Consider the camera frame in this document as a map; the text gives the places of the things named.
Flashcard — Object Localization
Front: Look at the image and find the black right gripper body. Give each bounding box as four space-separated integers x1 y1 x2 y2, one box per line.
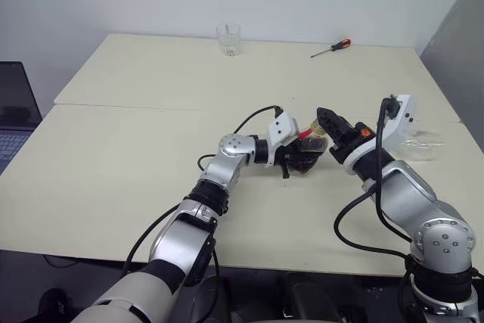
330 122 376 165

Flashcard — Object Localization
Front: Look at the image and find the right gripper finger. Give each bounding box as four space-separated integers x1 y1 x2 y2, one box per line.
324 107 355 137
316 107 343 148

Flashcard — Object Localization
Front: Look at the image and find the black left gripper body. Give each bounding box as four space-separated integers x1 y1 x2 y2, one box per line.
275 140 303 167

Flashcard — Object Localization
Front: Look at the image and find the yellow bottle cap red tape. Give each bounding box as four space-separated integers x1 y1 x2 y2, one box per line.
309 118 328 138

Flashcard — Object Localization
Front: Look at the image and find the clear glass tumbler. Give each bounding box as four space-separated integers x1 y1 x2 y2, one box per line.
216 23 242 57

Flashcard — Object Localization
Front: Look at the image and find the dark rounded shape under table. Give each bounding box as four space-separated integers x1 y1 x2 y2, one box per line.
188 275 237 323

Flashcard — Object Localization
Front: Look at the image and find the black round object on floor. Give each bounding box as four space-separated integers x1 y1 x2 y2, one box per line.
37 287 71 318

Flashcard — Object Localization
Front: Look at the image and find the dark open laptop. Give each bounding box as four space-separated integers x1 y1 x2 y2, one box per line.
0 61 43 175

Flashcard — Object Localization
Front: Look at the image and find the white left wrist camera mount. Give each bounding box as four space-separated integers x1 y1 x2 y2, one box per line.
266 113 299 167

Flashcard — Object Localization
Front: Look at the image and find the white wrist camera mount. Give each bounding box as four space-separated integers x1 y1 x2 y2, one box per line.
266 113 299 167
346 93 420 168

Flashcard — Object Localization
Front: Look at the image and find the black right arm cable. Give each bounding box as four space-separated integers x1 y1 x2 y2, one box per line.
334 95 413 263

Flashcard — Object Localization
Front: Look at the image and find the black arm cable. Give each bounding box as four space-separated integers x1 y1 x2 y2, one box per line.
119 105 284 282
334 95 413 263

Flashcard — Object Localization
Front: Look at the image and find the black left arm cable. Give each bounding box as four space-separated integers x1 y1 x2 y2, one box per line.
119 105 284 282

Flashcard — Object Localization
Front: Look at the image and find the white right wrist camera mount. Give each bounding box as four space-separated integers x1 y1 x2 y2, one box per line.
346 93 420 168

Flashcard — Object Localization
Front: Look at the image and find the red black handled screwdriver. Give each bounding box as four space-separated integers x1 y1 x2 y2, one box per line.
310 38 352 59

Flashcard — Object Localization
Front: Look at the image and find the black cable under table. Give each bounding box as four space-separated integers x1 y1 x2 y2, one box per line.
41 253 82 268

